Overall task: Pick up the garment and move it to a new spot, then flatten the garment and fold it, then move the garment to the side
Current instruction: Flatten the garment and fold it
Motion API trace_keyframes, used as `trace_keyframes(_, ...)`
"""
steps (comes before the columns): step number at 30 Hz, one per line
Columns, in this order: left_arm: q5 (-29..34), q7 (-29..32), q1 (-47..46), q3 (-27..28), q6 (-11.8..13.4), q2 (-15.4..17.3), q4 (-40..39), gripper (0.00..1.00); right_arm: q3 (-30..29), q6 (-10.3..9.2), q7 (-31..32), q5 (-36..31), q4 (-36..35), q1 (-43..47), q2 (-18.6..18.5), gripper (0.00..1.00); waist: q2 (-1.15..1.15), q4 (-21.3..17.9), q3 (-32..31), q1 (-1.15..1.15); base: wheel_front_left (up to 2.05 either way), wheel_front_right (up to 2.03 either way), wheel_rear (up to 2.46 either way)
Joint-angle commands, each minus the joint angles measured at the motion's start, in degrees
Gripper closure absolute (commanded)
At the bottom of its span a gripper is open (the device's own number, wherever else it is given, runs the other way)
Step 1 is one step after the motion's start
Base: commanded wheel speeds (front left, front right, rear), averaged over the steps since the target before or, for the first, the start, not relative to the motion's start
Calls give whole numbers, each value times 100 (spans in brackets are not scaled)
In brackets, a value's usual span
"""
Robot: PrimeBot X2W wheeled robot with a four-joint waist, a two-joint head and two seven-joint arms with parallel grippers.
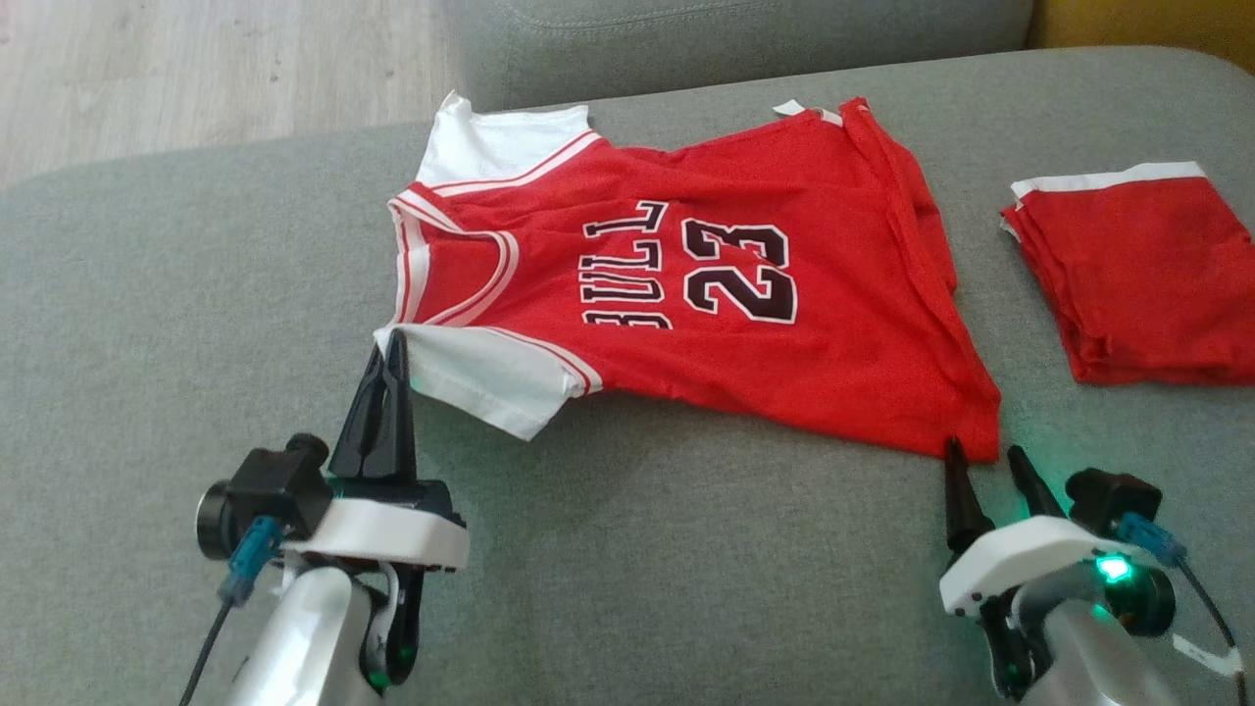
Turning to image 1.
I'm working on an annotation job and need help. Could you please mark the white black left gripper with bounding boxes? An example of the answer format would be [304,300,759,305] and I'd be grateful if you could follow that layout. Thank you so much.
[284,329,470,575]

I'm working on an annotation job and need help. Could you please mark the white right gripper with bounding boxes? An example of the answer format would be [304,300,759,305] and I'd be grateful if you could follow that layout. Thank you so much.
[939,436,1143,619]

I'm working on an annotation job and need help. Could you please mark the red basketball jersey number 23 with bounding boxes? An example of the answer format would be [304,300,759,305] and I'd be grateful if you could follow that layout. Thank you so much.
[373,90,1003,462]

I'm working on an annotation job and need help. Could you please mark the red shorts white waistband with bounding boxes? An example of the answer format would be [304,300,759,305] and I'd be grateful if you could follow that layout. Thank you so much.
[1000,162,1255,386]

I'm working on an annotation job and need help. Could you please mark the large grey sofa seat cushion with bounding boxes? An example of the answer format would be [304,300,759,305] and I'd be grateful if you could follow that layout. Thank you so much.
[0,44,1255,706]

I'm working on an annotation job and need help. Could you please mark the yellow sofa backrest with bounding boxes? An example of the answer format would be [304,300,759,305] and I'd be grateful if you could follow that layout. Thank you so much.
[1025,0,1255,75]

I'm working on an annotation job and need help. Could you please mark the black cable teal plug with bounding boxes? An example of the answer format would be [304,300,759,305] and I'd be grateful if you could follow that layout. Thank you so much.
[176,515,287,706]
[1118,512,1248,678]

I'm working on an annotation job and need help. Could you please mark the white cable label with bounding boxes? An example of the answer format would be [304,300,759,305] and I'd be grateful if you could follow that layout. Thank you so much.
[1172,635,1244,680]

